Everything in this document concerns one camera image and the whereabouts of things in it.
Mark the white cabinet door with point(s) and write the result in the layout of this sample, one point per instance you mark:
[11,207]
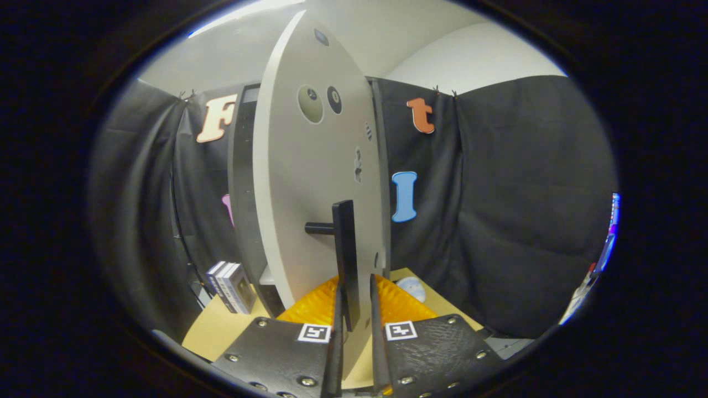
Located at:
[298,182]

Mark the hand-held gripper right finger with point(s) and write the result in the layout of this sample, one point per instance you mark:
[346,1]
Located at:
[379,354]

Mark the pale blue round object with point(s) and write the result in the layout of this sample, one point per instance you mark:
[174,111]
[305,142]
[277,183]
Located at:
[412,288]

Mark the grey cover book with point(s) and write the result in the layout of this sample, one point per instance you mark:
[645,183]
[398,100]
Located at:
[243,290]

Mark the white spine book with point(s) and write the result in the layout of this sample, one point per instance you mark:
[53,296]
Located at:
[224,282]

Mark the white side desk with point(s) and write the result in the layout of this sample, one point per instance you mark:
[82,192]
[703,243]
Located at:
[578,301]

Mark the black backdrop cloth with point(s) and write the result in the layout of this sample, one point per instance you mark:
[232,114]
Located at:
[525,193]

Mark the grey cabinet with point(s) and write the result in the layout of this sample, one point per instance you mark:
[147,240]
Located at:
[243,193]

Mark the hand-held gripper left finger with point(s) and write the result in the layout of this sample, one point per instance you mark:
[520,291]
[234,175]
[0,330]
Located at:
[333,359]

